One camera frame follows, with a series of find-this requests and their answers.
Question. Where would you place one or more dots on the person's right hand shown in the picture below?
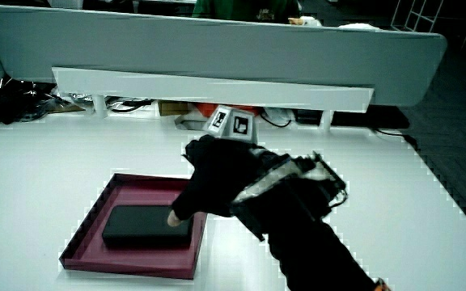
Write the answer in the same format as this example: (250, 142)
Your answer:
(221, 174)

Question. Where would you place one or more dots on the black battery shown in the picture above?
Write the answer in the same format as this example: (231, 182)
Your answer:
(140, 224)

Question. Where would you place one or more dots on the maroon square plate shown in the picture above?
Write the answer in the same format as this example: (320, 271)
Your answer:
(95, 250)

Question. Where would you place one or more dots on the person's right forearm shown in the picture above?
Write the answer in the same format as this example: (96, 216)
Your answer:
(314, 258)

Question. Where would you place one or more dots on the orange object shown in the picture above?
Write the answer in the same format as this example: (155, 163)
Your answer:
(204, 109)

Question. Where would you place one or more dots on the brown cardboard box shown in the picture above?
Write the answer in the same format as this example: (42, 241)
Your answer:
(172, 108)

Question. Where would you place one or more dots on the white desk shelf riser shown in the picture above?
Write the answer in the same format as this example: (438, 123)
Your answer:
(176, 87)

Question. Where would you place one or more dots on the black flat box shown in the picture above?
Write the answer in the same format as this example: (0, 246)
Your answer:
(370, 117)

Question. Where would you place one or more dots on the pile of black bags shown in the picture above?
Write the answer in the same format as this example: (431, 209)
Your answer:
(6, 101)

